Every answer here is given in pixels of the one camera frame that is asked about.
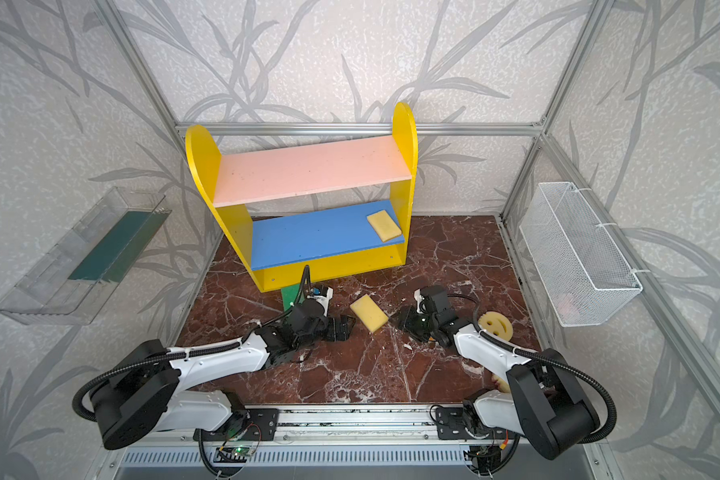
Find green scourer yellow sponge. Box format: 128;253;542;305
280;285;305;311

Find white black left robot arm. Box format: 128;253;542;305
72;297;356;450

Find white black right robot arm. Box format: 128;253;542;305
391;285;617;460

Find yellow smiley face sponge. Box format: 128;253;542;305
478;311;514;341

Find green scouring pad in bin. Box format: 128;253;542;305
68;210;170;283

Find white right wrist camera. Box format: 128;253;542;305
414;289;427;315

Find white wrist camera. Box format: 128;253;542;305
414;289;427;315
310;284;333;313

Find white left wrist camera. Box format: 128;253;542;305
310;284;333;313

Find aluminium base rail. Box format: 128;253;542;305
89;403;613;469

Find white wire mesh basket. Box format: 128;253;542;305
520;182;643;327

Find clear plastic wall bin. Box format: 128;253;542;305
0;187;171;326

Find aluminium frame profiles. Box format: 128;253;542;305
92;0;720;421

